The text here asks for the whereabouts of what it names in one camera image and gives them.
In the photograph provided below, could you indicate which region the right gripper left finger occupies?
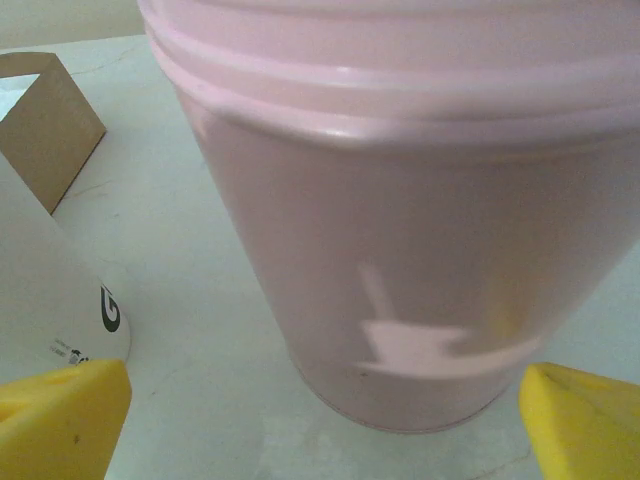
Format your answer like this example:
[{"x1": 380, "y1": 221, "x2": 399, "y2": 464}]
[{"x1": 0, "y1": 357, "x2": 133, "y2": 480}]

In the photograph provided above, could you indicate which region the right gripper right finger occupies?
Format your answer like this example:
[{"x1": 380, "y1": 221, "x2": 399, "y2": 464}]
[{"x1": 518, "y1": 362, "x2": 640, "y2": 480}]

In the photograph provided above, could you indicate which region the white paper cup stack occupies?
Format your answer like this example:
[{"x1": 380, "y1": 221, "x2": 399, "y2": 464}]
[{"x1": 0, "y1": 147, "x2": 133, "y2": 374}]

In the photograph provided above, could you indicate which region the pink plastic cup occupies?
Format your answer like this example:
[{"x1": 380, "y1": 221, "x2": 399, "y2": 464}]
[{"x1": 137, "y1": 0, "x2": 640, "y2": 435}]

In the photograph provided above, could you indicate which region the white napkin stack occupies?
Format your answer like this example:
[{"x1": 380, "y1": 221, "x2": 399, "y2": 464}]
[{"x1": 0, "y1": 73, "x2": 41, "y2": 124}]

